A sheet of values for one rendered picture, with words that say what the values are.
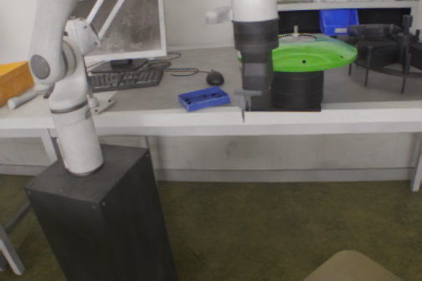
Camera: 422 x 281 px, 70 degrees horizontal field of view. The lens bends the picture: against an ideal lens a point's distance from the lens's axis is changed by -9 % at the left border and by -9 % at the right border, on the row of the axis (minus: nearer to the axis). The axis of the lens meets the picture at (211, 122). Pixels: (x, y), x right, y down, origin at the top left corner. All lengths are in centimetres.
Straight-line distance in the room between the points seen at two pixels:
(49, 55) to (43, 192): 33
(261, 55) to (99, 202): 46
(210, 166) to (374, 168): 104
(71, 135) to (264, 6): 51
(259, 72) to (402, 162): 179
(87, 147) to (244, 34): 47
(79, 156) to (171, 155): 139
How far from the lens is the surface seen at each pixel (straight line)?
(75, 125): 79
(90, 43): 100
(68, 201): 81
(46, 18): 71
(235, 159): 210
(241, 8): 53
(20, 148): 277
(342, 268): 86
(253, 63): 55
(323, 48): 82
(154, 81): 119
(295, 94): 86
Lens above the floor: 127
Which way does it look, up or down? 25 degrees down
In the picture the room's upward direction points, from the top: 6 degrees counter-clockwise
